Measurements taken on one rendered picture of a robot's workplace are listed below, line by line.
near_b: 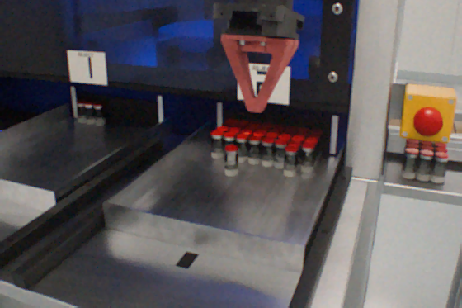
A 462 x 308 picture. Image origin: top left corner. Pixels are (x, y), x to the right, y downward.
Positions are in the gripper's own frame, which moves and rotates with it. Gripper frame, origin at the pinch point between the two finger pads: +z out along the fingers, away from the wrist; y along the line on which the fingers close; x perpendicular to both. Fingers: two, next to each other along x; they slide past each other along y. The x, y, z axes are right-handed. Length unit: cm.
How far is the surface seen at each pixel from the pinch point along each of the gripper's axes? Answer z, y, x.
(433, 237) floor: 74, 176, -42
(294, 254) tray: 16.3, 2.7, -5.0
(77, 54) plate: -2.5, 26.2, 42.4
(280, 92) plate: 0.9, 26.2, 3.6
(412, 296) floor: 83, 130, -32
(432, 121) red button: 2.4, 22.6, -18.9
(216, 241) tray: 16.8, 2.9, 4.2
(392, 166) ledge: 12.1, 35.4, -14.7
